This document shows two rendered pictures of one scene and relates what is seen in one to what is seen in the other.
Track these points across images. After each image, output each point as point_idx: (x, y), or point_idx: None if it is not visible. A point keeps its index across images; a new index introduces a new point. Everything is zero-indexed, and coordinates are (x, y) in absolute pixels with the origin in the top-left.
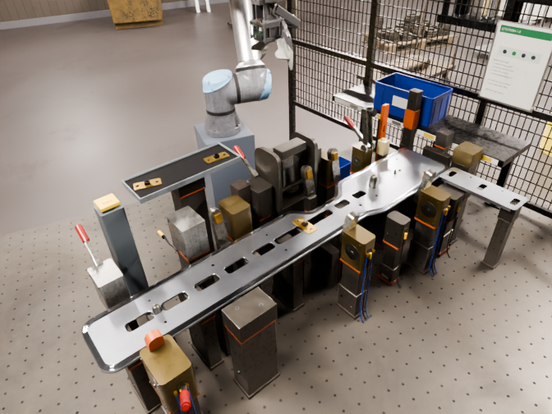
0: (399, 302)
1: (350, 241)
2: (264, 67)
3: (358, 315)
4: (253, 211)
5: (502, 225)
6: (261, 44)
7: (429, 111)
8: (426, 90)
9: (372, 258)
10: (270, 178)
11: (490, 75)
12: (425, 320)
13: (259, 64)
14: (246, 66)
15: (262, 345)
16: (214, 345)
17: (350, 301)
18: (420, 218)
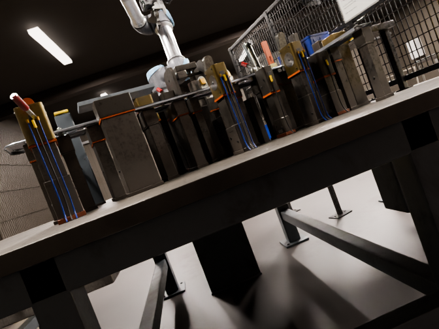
0: (289, 135)
1: (208, 75)
2: (184, 58)
3: (247, 147)
4: (166, 114)
5: (364, 51)
6: (154, 18)
7: (310, 46)
8: None
9: (229, 81)
10: (174, 89)
11: (342, 2)
12: (306, 129)
13: (178, 55)
14: (170, 58)
15: (127, 133)
16: (113, 172)
17: (235, 136)
18: (290, 74)
